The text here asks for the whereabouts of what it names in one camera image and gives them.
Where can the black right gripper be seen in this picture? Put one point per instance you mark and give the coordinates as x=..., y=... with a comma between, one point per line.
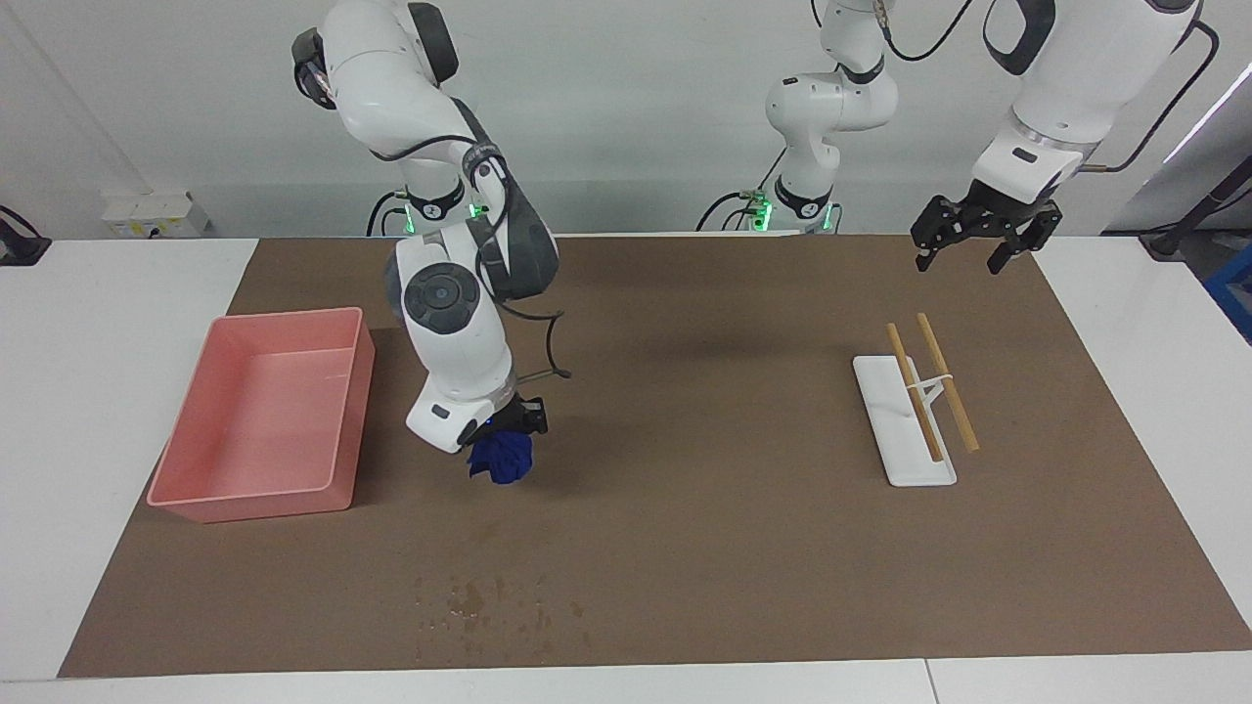
x=514, y=418

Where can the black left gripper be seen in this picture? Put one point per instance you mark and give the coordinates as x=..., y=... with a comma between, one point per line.
x=998, y=210

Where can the blue cloth towel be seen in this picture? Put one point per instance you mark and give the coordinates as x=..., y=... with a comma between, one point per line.
x=504, y=460

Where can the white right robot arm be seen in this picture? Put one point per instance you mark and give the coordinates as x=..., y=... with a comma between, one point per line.
x=450, y=332

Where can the white towel rack base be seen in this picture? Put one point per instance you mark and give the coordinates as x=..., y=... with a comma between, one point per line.
x=905, y=460

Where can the black angled stand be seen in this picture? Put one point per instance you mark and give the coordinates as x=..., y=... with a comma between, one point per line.
x=1169, y=240

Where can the long light wooden rod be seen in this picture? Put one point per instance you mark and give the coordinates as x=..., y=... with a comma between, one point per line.
x=959, y=411

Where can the brown paper table mat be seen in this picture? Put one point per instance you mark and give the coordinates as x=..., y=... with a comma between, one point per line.
x=685, y=538

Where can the pink plastic bin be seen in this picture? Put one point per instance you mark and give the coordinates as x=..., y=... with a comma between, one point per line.
x=264, y=430

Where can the blue box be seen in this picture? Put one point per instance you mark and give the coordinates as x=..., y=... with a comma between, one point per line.
x=1234, y=288

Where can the white power strip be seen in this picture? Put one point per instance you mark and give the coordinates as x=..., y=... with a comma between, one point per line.
x=147, y=215

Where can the black clamp mount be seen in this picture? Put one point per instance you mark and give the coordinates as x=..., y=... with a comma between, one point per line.
x=20, y=249

